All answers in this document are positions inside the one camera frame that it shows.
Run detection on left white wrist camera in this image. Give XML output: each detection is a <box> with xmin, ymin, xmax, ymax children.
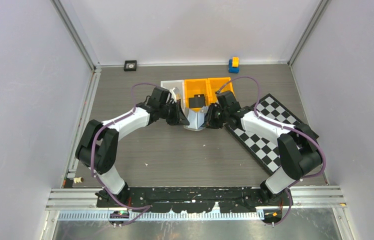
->
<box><xmin>169</xmin><ymin>87</ymin><xmax>183</xmax><ymax>103</ymax></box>

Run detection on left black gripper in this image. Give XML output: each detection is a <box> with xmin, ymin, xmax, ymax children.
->
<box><xmin>158</xmin><ymin>100</ymin><xmax>189</xmax><ymax>126</ymax></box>

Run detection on black white checkerboard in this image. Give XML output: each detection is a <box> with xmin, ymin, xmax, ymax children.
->
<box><xmin>224</xmin><ymin>93</ymin><xmax>303</xmax><ymax>175</ymax></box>

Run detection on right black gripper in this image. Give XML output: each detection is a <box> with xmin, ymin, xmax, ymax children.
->
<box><xmin>200</xmin><ymin>103</ymin><xmax>230</xmax><ymax>130</ymax></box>

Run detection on white plastic bin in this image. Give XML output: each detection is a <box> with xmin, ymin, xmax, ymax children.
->
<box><xmin>160</xmin><ymin>79</ymin><xmax>186</xmax><ymax>112</ymax></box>

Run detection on slotted metal rail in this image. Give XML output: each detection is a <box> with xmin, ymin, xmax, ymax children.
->
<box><xmin>57</xmin><ymin>209</ymin><xmax>265</xmax><ymax>222</ymax></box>

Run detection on right orange plastic bin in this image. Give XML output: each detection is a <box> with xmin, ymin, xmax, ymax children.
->
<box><xmin>206</xmin><ymin>77</ymin><xmax>235</xmax><ymax>104</ymax></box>

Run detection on orange plastic bin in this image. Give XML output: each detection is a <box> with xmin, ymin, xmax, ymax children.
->
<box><xmin>184</xmin><ymin>78</ymin><xmax>210</xmax><ymax>112</ymax></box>
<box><xmin>206</xmin><ymin>77</ymin><xmax>235</xmax><ymax>104</ymax></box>

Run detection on small cream spool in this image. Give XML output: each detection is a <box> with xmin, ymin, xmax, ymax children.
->
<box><xmin>73</xmin><ymin>177</ymin><xmax>84</xmax><ymax>184</ymax></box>

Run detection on middle orange plastic bin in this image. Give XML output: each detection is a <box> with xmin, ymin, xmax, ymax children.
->
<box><xmin>184</xmin><ymin>78</ymin><xmax>210</xmax><ymax>112</ymax></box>

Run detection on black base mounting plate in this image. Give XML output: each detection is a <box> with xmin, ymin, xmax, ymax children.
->
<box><xmin>95</xmin><ymin>186</ymin><xmax>292</xmax><ymax>214</ymax></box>

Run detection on small black square device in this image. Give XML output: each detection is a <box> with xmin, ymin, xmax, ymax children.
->
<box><xmin>123</xmin><ymin>60</ymin><xmax>138</xmax><ymax>72</ymax></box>

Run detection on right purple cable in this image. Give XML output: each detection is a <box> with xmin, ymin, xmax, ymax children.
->
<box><xmin>215</xmin><ymin>76</ymin><xmax>327</xmax><ymax>228</ymax></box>

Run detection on blue yellow toy block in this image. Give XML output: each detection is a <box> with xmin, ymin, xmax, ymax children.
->
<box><xmin>228</xmin><ymin>56</ymin><xmax>240</xmax><ymax>74</ymax></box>

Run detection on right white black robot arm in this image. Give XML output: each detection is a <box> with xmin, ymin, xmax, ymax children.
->
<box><xmin>204</xmin><ymin>90</ymin><xmax>326</xmax><ymax>205</ymax></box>

